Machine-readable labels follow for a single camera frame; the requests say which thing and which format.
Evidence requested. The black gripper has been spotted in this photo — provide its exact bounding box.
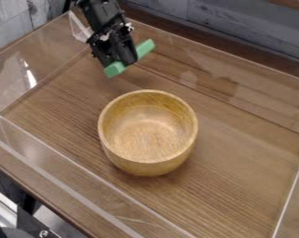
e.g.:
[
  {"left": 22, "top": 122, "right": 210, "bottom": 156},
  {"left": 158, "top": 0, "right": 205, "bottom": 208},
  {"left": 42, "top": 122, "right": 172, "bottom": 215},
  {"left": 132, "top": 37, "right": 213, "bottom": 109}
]
[{"left": 77, "top": 0, "right": 137, "bottom": 67}]

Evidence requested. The black metal mount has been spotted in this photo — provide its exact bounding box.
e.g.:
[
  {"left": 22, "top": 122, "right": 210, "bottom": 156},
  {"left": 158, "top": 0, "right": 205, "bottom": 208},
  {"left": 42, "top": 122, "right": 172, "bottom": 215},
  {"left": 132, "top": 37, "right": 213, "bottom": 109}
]
[{"left": 16, "top": 204, "right": 80, "bottom": 238}]

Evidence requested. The brown wooden bowl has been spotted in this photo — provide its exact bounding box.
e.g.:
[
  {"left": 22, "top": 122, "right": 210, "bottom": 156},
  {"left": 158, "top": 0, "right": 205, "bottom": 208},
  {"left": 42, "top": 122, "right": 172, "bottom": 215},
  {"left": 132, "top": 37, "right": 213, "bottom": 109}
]
[{"left": 97, "top": 89, "right": 198, "bottom": 177}]

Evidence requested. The green rectangular block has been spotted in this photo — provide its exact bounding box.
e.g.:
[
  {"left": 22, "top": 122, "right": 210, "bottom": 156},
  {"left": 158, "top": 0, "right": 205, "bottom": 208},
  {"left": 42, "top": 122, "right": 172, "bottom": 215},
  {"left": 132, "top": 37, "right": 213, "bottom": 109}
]
[{"left": 104, "top": 39, "right": 154, "bottom": 78}]

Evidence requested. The clear acrylic tray wall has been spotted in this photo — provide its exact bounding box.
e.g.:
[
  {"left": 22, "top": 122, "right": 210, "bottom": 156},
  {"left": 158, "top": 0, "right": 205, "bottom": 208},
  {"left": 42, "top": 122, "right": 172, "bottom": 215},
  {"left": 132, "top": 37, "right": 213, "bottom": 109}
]
[{"left": 0, "top": 15, "right": 299, "bottom": 238}]

